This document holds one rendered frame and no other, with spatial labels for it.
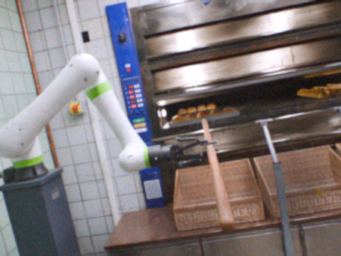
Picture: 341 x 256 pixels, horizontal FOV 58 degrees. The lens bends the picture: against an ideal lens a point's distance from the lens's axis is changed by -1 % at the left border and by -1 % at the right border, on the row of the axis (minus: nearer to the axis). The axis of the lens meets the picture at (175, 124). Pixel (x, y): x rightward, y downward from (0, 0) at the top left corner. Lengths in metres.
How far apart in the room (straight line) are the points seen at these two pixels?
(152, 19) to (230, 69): 0.68
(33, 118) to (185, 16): 1.46
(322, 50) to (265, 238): 1.37
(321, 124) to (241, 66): 0.74
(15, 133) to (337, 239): 1.82
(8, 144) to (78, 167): 1.35
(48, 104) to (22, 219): 0.54
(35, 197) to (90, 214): 1.28
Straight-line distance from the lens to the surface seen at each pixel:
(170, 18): 2.39
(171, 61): 2.33
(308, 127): 2.47
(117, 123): 1.43
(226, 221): 0.63
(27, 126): 1.29
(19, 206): 1.51
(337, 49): 2.52
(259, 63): 2.36
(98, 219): 2.69
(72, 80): 1.26
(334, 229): 2.13
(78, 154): 2.57
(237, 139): 2.37
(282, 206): 1.91
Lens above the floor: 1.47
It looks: 7 degrees down
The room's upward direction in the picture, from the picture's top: 11 degrees counter-clockwise
